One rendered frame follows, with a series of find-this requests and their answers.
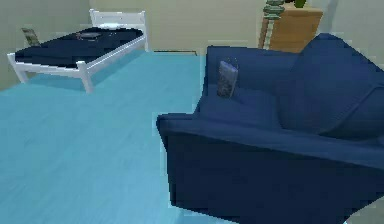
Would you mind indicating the grey remote control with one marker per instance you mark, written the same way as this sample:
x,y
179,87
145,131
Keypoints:
x,y
227,79

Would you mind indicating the dark blue sofa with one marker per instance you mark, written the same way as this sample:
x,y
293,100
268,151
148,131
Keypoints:
x,y
266,160

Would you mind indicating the green house plant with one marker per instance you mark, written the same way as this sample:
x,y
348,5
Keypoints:
x,y
300,3

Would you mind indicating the grey striped object behind bed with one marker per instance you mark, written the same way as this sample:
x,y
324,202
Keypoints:
x,y
31,36

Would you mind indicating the white pillow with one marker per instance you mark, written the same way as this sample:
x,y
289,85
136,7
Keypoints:
x,y
112,26

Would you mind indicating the wooden chest of drawers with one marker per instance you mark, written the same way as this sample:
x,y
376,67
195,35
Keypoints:
x,y
293,30

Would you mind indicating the dark round object on bed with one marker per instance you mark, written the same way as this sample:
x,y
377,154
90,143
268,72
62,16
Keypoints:
x,y
88,35

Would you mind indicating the white bed with dark cover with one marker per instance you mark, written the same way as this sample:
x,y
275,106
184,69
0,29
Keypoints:
x,y
76,50

